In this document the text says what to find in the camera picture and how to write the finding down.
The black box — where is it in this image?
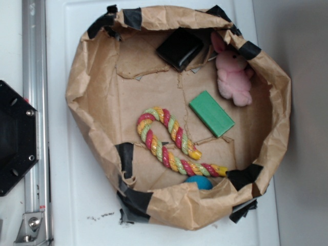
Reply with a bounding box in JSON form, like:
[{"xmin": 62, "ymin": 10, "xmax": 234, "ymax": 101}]
[{"xmin": 156, "ymin": 28, "xmax": 204, "ymax": 72}]

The green rectangular block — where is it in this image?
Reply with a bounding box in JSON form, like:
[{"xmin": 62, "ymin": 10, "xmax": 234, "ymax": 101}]
[{"xmin": 189, "ymin": 91, "xmax": 235, "ymax": 137}]

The blue ball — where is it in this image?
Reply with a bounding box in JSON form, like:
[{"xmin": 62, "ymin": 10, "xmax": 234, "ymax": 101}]
[{"xmin": 184, "ymin": 175, "xmax": 213, "ymax": 190}]

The pink plush bunny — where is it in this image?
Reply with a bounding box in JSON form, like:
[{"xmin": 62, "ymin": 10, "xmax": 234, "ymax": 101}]
[{"xmin": 211, "ymin": 31, "xmax": 254, "ymax": 107}]

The white tray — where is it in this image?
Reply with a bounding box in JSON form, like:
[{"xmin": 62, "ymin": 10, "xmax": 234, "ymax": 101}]
[{"xmin": 46, "ymin": 1, "xmax": 280, "ymax": 245}]

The multicolour twisted rope toy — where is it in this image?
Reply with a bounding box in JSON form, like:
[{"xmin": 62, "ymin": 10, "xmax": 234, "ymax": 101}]
[{"xmin": 136, "ymin": 107, "xmax": 228, "ymax": 177}]

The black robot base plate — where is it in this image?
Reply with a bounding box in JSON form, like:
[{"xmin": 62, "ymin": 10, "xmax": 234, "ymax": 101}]
[{"xmin": 1, "ymin": 80, "xmax": 38, "ymax": 197}]

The aluminium extrusion rail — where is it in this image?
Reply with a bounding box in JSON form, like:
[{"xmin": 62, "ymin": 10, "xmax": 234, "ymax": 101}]
[{"xmin": 13, "ymin": 1, "xmax": 53, "ymax": 245}]

